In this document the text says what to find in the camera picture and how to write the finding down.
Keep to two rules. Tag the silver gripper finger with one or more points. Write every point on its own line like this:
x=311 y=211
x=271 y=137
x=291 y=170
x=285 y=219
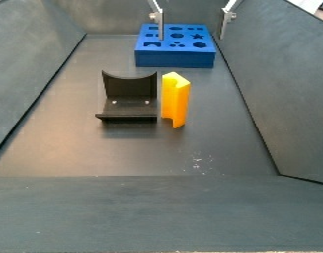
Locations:
x=156 y=15
x=229 y=15

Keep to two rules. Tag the blue shape sorter board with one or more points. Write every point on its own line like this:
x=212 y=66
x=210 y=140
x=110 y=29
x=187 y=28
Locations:
x=186 y=47

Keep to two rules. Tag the yellow arch block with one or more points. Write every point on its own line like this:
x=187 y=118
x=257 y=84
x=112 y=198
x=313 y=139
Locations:
x=175 y=91

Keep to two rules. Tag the black curved holder stand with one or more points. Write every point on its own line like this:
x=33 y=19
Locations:
x=131 y=98

